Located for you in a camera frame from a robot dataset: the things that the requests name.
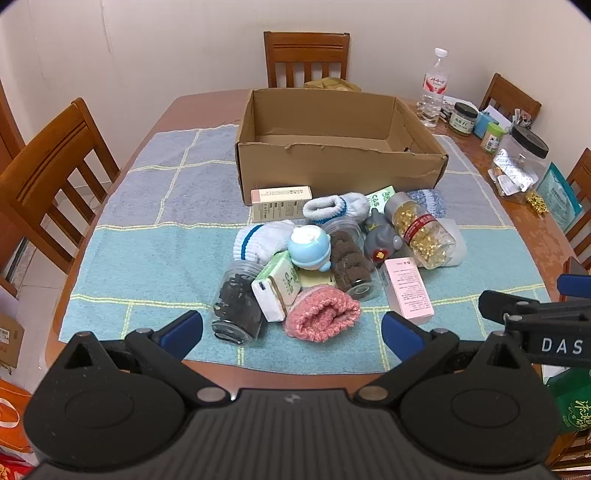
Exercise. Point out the small pink carton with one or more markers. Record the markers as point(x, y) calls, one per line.
point(408, 290)

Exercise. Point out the wooden chair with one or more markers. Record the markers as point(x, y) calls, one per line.
point(51, 175)
point(508, 97)
point(10, 124)
point(307, 55)

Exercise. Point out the teal packet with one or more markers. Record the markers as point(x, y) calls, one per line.
point(558, 196)

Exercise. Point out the small cardboard box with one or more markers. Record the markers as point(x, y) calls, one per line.
point(10, 339)

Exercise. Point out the white sock blue stripe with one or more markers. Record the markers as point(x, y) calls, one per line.
point(339, 207)
point(258, 240)

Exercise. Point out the green white tissue pack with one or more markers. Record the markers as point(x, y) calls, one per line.
point(274, 288)
point(381, 197)

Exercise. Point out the blue knit sock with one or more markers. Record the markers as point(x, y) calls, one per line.
point(431, 201)

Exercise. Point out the translucent plastic container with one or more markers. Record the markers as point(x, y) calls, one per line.
point(457, 240)

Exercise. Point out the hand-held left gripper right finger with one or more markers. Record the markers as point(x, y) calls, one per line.
point(399, 334)

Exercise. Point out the silver blister pack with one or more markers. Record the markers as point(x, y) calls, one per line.
point(505, 184)

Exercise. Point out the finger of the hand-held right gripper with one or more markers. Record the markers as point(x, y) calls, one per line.
point(501, 304)
point(575, 287)

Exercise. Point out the round light blue toy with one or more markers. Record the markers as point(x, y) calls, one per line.
point(308, 247)

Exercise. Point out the yellow card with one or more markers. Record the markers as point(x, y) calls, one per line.
point(316, 280)

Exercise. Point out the clear bottle golden capsules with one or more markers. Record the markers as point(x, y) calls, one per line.
point(418, 228)

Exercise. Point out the green bag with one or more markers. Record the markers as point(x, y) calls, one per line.
point(575, 401)

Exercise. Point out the grey rubber toy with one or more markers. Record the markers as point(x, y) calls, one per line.
point(381, 242)

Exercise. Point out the large clear jar black lid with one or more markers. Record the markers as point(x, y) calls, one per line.
point(526, 152)

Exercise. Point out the olive yellow bag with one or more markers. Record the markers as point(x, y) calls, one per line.
point(334, 85)

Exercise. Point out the gold ornament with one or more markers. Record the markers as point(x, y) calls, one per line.
point(537, 203)

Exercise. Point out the clear jar brown contents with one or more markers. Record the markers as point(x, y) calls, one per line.
point(353, 265)

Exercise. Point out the pink knit sock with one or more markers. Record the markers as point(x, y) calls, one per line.
point(321, 314)

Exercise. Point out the blue checked towel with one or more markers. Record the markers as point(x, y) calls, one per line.
point(152, 258)

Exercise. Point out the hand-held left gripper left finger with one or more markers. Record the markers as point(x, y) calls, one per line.
point(184, 330)

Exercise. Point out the orange bag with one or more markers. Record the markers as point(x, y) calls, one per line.
point(11, 410)

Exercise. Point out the long white pink carton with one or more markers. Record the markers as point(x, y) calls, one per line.
point(279, 203)

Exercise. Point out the small blue container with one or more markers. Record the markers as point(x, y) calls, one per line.
point(485, 123)

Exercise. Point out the small glass jar black lid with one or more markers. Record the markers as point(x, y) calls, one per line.
point(463, 119)

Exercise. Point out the clear jar black contents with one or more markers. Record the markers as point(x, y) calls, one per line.
point(238, 304)

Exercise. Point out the pen holder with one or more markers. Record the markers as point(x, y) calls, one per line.
point(519, 120)

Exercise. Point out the red bag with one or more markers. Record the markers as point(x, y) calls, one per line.
point(13, 468)

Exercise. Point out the clear water bottle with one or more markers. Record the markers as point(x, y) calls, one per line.
point(433, 90)

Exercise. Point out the small bottle green lid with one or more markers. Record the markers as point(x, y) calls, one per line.
point(492, 137)

